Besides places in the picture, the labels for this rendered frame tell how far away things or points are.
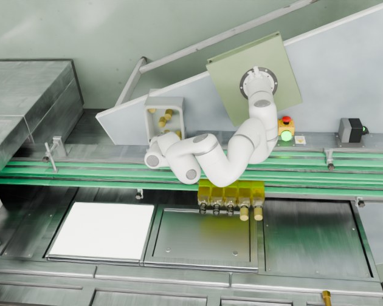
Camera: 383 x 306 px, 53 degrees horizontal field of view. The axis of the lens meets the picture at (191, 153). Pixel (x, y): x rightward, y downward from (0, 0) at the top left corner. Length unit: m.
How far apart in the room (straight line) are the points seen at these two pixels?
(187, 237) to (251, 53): 0.82
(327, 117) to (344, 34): 0.38
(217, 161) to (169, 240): 0.65
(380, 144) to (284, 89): 0.50
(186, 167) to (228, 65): 0.54
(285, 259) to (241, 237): 0.20
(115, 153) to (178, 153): 0.77
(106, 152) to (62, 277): 0.61
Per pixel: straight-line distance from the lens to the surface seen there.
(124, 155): 1.90
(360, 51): 1.72
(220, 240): 1.70
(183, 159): 1.22
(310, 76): 1.72
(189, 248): 1.68
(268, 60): 1.60
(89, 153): 1.97
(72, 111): 2.59
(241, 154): 1.19
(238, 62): 1.60
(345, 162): 1.74
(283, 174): 1.74
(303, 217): 1.88
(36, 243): 1.93
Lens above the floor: 2.27
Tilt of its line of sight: 52 degrees down
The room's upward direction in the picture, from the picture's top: 170 degrees counter-clockwise
